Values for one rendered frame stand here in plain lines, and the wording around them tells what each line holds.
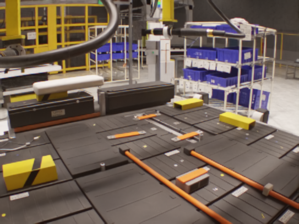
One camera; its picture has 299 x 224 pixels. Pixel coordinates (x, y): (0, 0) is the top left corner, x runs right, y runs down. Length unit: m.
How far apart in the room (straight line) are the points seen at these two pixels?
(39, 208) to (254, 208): 0.51
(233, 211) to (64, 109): 0.87
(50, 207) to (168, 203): 0.28
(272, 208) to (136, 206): 0.33
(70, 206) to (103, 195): 0.09
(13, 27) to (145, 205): 0.77
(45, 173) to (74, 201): 0.13
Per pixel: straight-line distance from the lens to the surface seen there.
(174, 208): 0.56
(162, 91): 1.40
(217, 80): 3.49
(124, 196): 0.60
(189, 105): 1.29
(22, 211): 0.61
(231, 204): 0.60
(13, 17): 0.98
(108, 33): 0.62
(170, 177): 0.68
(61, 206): 0.60
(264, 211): 0.60
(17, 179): 0.68
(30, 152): 0.89
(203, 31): 1.31
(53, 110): 1.15
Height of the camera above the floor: 1.37
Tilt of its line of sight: 17 degrees down
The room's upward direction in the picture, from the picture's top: straight up
